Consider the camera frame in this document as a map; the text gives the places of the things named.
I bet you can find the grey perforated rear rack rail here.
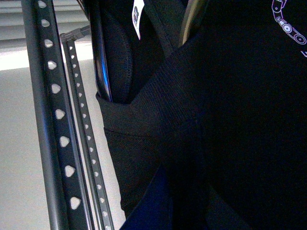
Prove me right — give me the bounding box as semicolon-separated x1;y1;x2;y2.
60;34;114;230

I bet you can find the black t-shirt with logo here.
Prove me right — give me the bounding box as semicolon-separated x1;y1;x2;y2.
83;0;307;230

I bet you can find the grey perforated front rack rail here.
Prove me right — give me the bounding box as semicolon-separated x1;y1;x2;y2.
21;0;94;230

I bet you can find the grey roller window blind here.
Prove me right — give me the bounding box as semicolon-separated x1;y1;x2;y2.
0;0;89;40

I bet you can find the grey perforated rack rail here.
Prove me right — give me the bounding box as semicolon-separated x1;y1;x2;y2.
60;34;114;230
21;0;94;230

